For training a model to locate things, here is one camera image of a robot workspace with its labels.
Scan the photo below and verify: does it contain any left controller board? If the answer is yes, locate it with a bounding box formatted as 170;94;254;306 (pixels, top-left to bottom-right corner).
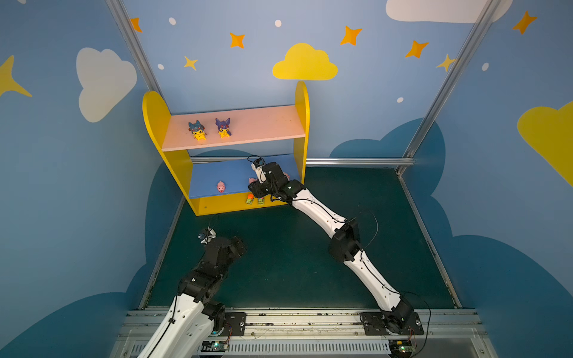
198;341;229;354

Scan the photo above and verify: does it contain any yellow toy shelf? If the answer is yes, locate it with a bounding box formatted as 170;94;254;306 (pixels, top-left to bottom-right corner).
142;81;310;216

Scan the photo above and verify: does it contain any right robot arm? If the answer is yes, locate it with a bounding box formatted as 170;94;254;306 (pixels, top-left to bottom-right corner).
249;157;421;334

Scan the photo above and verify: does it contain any purple creature toy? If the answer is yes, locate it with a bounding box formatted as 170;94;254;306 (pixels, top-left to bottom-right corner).
215;118;232;139

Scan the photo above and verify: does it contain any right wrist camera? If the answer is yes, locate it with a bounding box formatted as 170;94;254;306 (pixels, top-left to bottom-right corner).
252;162;267;183

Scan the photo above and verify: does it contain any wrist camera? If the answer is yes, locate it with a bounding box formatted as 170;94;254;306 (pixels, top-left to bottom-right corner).
198;227;216;245
252;162;267;183

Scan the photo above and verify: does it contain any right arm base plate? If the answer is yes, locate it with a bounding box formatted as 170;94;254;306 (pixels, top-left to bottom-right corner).
360;312;425;336

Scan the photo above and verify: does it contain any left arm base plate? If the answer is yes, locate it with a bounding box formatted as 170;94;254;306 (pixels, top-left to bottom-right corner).
213;312;246;337

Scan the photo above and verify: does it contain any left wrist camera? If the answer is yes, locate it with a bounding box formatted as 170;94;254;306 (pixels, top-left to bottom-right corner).
198;227;216;245

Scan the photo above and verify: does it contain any orange top toy car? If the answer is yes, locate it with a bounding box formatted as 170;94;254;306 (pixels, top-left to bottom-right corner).
246;193;255;205

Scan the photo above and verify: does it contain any controller board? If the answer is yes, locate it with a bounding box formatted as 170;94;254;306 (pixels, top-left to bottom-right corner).
198;341;229;354
388;340;415;358

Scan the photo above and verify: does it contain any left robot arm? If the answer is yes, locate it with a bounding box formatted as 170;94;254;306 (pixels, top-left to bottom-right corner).
139;237;246;357

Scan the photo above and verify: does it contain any right controller board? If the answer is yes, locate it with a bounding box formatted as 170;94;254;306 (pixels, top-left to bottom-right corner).
388;340;415;358

